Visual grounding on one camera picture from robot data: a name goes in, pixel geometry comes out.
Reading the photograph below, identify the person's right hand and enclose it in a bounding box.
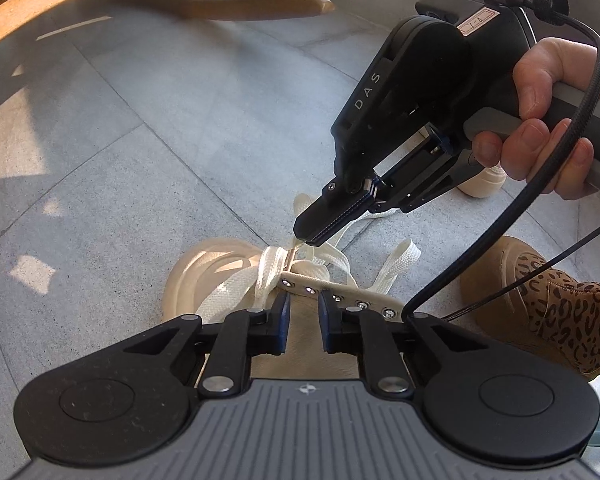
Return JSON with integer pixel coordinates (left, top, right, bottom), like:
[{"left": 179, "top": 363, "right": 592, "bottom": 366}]
[{"left": 472, "top": 37, "right": 600, "bottom": 201}]

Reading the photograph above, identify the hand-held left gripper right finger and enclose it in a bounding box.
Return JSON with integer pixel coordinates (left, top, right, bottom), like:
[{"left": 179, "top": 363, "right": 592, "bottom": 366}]
[{"left": 318, "top": 291, "right": 486, "bottom": 401}]

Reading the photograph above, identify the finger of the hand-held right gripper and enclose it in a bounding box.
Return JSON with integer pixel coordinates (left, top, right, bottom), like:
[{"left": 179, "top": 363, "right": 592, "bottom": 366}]
[
  {"left": 293, "top": 57, "right": 397, "bottom": 247},
  {"left": 312, "top": 157, "right": 461, "bottom": 249}
]

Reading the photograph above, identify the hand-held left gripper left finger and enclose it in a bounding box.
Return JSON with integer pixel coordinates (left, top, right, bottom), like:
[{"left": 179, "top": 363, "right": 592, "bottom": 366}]
[{"left": 122, "top": 292, "right": 292, "bottom": 401}]

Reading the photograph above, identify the leopard print ankle boot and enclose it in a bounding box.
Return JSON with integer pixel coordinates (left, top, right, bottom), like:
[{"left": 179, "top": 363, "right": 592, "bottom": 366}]
[{"left": 460, "top": 235, "right": 600, "bottom": 381}]

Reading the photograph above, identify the cream canvas shoe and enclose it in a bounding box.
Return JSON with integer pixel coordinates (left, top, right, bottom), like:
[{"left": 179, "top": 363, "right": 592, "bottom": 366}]
[
  {"left": 164, "top": 239, "right": 406, "bottom": 381},
  {"left": 455, "top": 165, "right": 506, "bottom": 200}
]

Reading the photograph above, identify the cream shoelace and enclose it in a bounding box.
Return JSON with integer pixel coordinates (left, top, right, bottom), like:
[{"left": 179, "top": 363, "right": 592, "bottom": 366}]
[{"left": 195, "top": 192, "right": 423, "bottom": 328}]

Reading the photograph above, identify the curved wooden furniture frame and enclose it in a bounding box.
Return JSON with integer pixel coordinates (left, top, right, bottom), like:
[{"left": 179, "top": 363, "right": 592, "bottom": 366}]
[{"left": 0, "top": 0, "right": 181, "bottom": 58}]

